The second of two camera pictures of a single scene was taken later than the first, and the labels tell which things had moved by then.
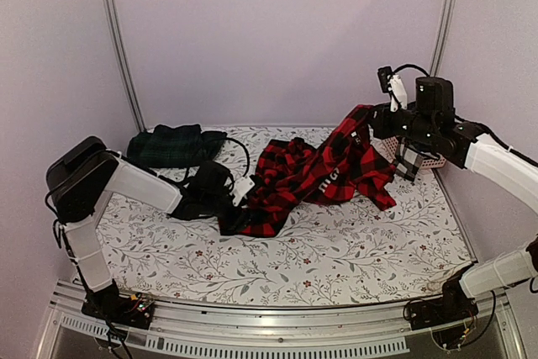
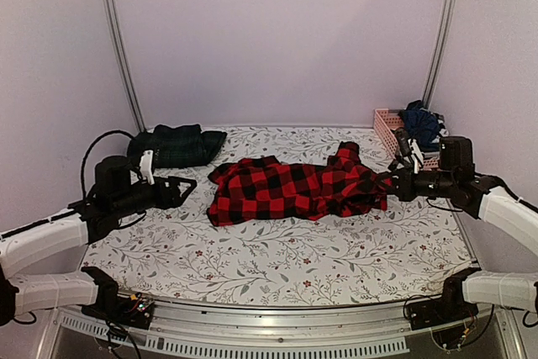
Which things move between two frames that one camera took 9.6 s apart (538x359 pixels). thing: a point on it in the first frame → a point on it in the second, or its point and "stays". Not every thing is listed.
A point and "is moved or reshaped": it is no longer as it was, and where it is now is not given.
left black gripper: x=239 y=219 → x=176 y=200
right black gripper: x=382 y=127 → x=406 y=189
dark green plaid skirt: x=176 y=145 stays
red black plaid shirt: x=349 y=165 is moved or reshaped
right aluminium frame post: x=447 y=14 stays
